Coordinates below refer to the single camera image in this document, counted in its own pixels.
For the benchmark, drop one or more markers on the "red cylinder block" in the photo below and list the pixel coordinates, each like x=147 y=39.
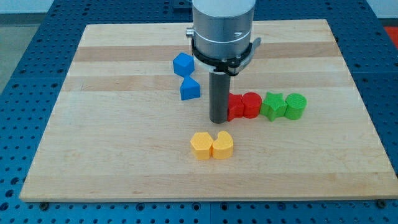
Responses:
x=252 y=104

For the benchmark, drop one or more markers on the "yellow hexagon block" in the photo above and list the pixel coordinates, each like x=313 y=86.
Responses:
x=202 y=145

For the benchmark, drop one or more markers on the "wooden board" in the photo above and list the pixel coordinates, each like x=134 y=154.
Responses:
x=119 y=131

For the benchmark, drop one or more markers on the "blue triangle block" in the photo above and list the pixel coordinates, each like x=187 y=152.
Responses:
x=189 y=89

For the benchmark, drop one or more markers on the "blue cube block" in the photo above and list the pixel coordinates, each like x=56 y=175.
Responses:
x=183 y=65

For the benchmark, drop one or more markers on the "yellow crescent block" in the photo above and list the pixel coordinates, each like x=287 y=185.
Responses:
x=223 y=146

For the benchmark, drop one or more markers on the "red notched block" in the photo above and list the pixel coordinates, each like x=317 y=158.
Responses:
x=235 y=107

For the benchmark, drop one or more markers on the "green star block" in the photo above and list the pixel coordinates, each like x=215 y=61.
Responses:
x=273 y=106

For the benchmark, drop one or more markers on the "green cylinder block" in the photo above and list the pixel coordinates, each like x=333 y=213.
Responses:
x=296 y=104

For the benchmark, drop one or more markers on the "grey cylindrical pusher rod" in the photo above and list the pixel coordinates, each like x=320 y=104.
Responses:
x=219 y=97

